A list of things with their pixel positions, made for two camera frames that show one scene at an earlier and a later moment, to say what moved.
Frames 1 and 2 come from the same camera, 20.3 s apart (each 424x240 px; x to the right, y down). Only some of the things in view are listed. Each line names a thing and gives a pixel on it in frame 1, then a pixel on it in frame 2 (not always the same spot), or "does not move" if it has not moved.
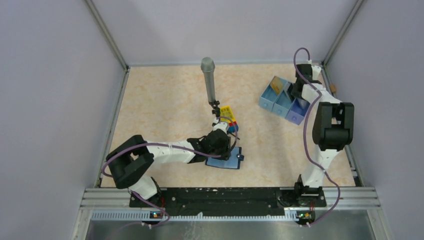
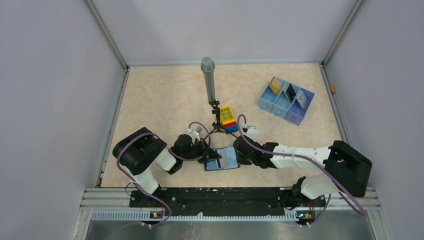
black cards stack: [292, 98] does not move
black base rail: [228, 200] does not move
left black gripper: [225, 152] -> [203, 146]
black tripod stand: [217, 111] does not move
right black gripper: [295, 94] -> [243, 161]
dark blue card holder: [233, 162] does not move
